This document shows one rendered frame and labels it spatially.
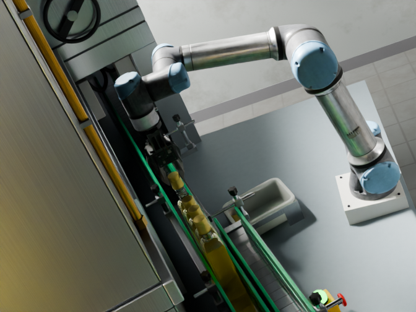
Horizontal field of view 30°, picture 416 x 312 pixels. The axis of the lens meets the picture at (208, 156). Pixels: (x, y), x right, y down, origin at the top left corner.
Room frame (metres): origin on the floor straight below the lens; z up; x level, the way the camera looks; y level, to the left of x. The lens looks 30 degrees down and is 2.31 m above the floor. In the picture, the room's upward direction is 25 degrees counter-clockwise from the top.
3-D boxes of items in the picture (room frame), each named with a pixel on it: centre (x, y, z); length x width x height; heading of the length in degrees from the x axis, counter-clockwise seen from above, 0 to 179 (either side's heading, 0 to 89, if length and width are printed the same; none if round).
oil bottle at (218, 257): (1.73, 0.09, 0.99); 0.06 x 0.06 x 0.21; 7
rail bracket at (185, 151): (2.67, 0.07, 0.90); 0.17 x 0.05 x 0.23; 97
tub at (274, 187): (2.16, -0.09, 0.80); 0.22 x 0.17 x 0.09; 97
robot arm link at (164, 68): (1.94, 0.01, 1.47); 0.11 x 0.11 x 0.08; 82
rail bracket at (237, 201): (2.03, 0.00, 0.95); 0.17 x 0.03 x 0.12; 97
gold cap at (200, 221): (1.73, 0.09, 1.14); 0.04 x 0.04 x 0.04
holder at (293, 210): (2.15, -0.06, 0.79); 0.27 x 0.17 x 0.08; 97
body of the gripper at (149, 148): (1.93, 0.11, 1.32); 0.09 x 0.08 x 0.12; 5
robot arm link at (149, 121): (1.94, 0.11, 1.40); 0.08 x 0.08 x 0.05
